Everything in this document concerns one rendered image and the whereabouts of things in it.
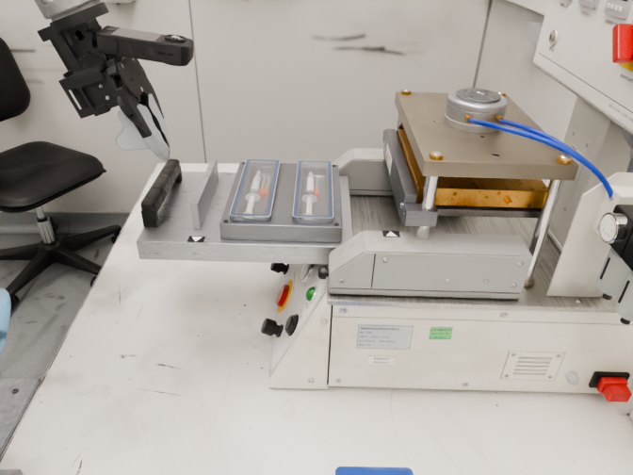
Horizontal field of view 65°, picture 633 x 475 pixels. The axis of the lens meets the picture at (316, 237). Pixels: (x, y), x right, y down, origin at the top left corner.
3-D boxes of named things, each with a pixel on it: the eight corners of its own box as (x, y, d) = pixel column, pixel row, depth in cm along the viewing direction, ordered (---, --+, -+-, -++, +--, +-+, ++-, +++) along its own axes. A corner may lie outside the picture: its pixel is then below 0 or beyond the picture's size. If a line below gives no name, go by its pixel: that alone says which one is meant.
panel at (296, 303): (283, 261, 100) (325, 188, 91) (269, 377, 75) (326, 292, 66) (273, 258, 100) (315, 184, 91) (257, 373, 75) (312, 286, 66)
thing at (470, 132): (531, 148, 85) (553, 71, 78) (623, 251, 59) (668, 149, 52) (389, 144, 85) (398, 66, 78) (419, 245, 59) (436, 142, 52)
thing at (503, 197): (497, 155, 82) (511, 98, 77) (547, 224, 64) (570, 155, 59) (393, 152, 82) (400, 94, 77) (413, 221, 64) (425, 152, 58)
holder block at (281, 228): (337, 177, 85) (338, 164, 83) (341, 242, 68) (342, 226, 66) (240, 174, 85) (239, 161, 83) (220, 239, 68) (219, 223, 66)
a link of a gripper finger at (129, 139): (138, 169, 73) (105, 110, 68) (174, 157, 72) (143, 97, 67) (131, 178, 70) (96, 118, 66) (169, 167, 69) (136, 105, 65)
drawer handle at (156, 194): (183, 180, 82) (180, 157, 80) (157, 227, 70) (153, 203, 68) (170, 179, 82) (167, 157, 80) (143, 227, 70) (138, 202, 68)
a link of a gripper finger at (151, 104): (145, 160, 76) (113, 104, 71) (180, 149, 74) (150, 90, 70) (138, 169, 73) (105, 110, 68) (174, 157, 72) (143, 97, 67)
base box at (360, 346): (543, 265, 103) (568, 191, 93) (640, 419, 71) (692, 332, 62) (284, 257, 102) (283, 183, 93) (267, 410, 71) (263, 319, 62)
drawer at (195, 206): (346, 195, 88) (348, 154, 83) (352, 270, 69) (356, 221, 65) (178, 190, 87) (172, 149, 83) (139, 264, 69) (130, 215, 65)
